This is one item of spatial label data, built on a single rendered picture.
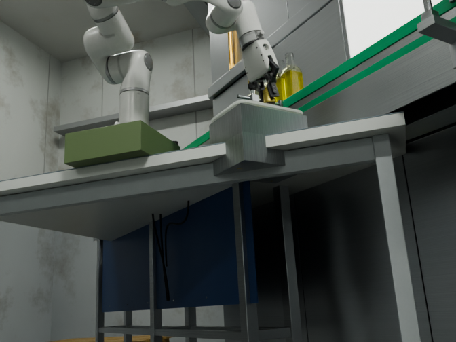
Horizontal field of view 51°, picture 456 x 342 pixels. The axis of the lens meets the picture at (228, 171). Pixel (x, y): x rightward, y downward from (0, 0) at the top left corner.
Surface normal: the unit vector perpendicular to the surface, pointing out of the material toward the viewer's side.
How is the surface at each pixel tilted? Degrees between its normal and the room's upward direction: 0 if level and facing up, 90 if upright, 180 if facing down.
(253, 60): 107
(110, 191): 90
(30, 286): 90
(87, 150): 90
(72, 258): 90
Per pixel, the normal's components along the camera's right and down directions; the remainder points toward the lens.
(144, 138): 0.94, -0.15
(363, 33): -0.86, -0.09
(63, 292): -0.34, -0.24
